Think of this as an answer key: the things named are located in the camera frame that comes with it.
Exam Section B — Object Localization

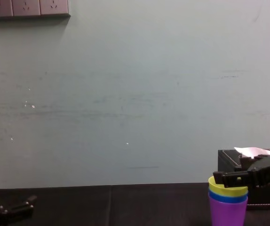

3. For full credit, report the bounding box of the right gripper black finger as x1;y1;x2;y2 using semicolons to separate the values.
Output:
239;153;270;171
213;164;270;188

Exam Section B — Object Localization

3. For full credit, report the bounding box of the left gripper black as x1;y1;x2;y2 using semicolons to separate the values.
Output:
0;175;38;226

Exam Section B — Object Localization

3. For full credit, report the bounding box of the blue plastic cup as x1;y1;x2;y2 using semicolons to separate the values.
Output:
208;188;249;203

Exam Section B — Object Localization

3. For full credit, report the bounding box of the yellow plastic cup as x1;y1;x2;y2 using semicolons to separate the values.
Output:
208;176;249;197

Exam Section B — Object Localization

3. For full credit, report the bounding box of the purple plastic cup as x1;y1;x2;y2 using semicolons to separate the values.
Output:
208;195;248;226

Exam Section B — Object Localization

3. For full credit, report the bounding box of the white paper tissue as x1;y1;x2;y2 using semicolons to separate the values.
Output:
233;146;270;159

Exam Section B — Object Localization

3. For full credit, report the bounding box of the black tissue box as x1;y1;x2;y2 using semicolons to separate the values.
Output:
217;148;270;211

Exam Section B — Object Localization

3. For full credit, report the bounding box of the black table cloth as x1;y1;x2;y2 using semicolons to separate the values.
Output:
0;183;270;226

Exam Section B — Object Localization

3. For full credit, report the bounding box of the white wall socket plate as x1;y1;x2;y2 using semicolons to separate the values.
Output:
40;0;70;16
12;0;41;16

